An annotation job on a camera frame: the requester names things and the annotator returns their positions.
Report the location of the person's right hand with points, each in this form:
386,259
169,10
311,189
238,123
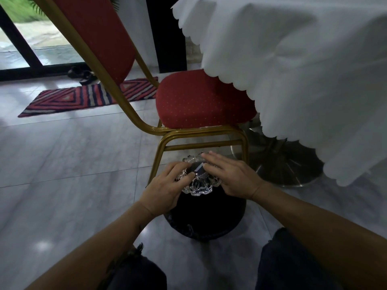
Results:
237,179

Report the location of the person's left hand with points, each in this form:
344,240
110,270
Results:
161,193

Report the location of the person's right thumb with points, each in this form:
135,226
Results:
211,169

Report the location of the person's left thumb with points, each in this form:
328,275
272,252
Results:
186,180

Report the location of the clear glass ashtray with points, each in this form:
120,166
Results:
201,185

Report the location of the person's left forearm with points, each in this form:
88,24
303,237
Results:
96,250

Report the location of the person's right forearm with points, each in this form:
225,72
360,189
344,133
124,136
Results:
320,232

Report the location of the small blue white card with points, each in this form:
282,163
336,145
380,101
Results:
200,169

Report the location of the black trash bin with bag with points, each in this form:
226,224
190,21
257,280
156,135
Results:
208,215

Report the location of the round metal table base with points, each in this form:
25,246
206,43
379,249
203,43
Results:
281,163

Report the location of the person's dark trousers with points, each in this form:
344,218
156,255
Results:
290,262

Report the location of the white scalloped tablecloth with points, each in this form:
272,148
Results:
302,72

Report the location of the red striped woven rug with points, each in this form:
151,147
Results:
75,98

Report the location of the black pillar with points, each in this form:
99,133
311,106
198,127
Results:
166,33

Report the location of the pair of black sandals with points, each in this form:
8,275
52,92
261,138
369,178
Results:
81,75

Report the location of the black framed glass door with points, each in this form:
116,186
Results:
21,46

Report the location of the green fern plant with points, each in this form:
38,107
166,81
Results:
37,6

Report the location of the red chair with gold frame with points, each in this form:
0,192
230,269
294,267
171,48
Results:
199,99

